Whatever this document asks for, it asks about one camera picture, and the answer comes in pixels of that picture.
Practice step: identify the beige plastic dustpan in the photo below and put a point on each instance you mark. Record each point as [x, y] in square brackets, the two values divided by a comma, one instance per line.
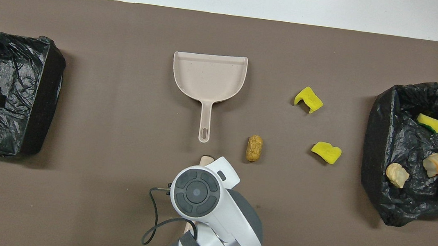
[207, 76]

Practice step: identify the beige brush with black bristles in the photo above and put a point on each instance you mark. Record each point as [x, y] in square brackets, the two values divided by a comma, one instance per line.
[206, 161]

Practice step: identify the brown croquette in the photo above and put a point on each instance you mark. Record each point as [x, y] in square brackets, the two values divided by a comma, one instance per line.
[254, 148]

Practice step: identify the notched yellow sponge piece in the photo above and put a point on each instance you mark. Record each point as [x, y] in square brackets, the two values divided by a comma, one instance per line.
[308, 97]

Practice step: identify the rounded yellow sponge piece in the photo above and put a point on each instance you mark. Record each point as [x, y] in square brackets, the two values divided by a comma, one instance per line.
[326, 151]

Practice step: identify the small pale bread chunk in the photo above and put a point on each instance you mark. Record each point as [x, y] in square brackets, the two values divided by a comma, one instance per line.
[397, 175]

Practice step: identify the yellow and green sponge piece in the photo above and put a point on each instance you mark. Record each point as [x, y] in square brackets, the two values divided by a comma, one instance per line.
[430, 122]

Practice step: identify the orange striped bread slice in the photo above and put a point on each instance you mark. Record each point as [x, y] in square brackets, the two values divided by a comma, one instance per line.
[436, 164]

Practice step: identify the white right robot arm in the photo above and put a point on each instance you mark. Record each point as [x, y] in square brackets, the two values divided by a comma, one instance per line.
[213, 205]

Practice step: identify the boxy black bag bin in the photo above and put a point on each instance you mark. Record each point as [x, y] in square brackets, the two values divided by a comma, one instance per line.
[16, 124]

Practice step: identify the crumpled black bag bin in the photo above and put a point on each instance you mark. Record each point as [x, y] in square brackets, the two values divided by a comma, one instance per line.
[388, 117]

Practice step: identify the brown paper table mat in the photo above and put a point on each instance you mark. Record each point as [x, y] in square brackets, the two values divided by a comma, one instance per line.
[112, 189]

